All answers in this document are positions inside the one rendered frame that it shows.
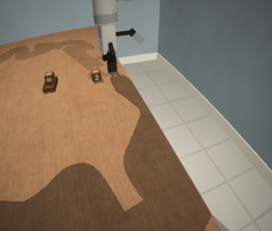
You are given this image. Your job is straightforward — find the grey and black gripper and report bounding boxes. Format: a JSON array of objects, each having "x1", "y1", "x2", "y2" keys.
[{"x1": 95, "y1": 21, "x2": 118, "y2": 72}]

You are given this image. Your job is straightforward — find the brown wooden tray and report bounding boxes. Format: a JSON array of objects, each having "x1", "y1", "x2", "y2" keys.
[{"x1": 42, "y1": 76, "x2": 58, "y2": 93}]

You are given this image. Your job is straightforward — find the brown calendar cube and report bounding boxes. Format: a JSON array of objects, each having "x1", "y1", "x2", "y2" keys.
[
  {"x1": 45, "y1": 71, "x2": 55, "y2": 84},
  {"x1": 91, "y1": 70, "x2": 102, "y2": 82}
]

